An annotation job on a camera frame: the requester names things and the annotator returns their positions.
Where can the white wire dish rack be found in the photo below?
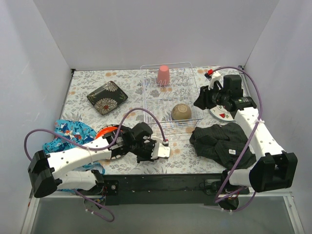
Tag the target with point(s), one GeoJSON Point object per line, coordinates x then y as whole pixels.
{"type": "Point", "coordinates": [181, 89]}

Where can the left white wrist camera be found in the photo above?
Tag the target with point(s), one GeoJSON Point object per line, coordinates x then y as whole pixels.
{"type": "Point", "coordinates": [160, 150]}

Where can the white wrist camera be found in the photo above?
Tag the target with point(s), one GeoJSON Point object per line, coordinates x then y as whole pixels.
{"type": "Point", "coordinates": [160, 150]}
{"type": "Point", "coordinates": [212, 76]}

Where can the black striped cloth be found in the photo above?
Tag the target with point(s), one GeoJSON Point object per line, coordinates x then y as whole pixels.
{"type": "Point", "coordinates": [220, 143]}

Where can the strawberry pattern white plate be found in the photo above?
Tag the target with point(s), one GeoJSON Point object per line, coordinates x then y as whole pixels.
{"type": "Point", "coordinates": [221, 113]}

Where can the orange round plate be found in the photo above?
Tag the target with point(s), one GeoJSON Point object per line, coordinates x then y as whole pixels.
{"type": "Point", "coordinates": [105, 130]}

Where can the striped white round plate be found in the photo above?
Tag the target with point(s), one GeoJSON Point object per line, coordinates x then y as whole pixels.
{"type": "Point", "coordinates": [115, 154]}

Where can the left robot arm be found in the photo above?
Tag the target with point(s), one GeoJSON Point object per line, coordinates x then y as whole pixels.
{"type": "Point", "coordinates": [56, 171]}

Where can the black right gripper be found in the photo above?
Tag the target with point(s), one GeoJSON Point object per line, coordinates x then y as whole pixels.
{"type": "Point", "coordinates": [207, 96]}

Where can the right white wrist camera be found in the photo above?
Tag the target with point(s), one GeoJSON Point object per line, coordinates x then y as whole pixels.
{"type": "Point", "coordinates": [212, 76]}

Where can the pink plastic cup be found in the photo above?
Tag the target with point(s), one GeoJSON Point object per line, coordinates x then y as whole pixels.
{"type": "Point", "coordinates": [163, 76]}

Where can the black floral square plate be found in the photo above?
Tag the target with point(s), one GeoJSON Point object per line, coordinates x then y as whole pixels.
{"type": "Point", "coordinates": [107, 97]}

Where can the black base bar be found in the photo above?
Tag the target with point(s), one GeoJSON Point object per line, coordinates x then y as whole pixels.
{"type": "Point", "coordinates": [157, 189]}

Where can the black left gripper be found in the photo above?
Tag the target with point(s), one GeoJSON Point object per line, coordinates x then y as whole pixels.
{"type": "Point", "coordinates": [148, 151]}

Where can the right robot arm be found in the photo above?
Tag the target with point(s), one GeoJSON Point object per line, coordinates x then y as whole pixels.
{"type": "Point", "coordinates": [274, 168]}

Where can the beige bowl black inside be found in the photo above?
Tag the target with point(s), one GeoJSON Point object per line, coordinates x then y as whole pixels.
{"type": "Point", "coordinates": [181, 112]}

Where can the blue patterned cloth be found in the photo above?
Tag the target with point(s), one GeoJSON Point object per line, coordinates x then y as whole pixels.
{"type": "Point", "coordinates": [77, 132]}

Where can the floral tablecloth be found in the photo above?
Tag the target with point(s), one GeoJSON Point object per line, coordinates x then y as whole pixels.
{"type": "Point", "coordinates": [182, 160]}

